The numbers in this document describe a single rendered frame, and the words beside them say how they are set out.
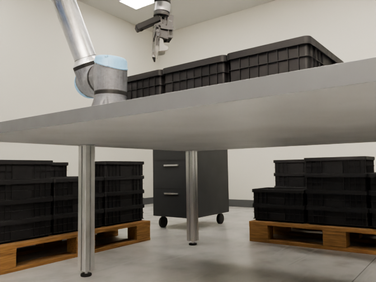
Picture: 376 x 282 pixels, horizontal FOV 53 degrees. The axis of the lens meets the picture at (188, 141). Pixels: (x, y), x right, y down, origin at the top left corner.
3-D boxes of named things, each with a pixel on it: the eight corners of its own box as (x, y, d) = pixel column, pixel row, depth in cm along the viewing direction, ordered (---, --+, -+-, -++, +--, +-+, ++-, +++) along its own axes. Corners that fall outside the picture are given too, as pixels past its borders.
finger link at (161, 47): (168, 56, 161) (169, 37, 164) (155, 55, 160) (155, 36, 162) (167, 60, 164) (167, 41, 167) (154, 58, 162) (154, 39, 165)
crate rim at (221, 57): (224, 60, 132) (224, 53, 132) (160, 74, 150) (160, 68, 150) (273, 80, 164) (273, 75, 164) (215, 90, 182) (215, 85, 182)
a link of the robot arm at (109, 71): (102, 87, 125) (103, 47, 126) (85, 93, 136) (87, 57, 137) (134, 92, 133) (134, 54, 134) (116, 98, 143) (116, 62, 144)
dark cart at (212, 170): (192, 232, 314) (190, 125, 321) (151, 228, 341) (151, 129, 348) (229, 223, 364) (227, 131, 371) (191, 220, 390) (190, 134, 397)
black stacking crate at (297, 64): (310, 73, 113) (308, 36, 114) (226, 87, 131) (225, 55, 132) (346, 93, 145) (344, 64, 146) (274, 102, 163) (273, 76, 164)
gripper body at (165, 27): (173, 39, 164) (174, 12, 165) (153, 36, 162) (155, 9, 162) (169, 44, 171) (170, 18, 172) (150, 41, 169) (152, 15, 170)
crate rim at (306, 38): (309, 42, 114) (309, 34, 114) (224, 60, 132) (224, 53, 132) (345, 69, 145) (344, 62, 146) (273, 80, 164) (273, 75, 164)
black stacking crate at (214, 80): (225, 87, 131) (224, 55, 132) (161, 98, 149) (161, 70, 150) (273, 102, 163) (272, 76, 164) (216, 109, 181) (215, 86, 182)
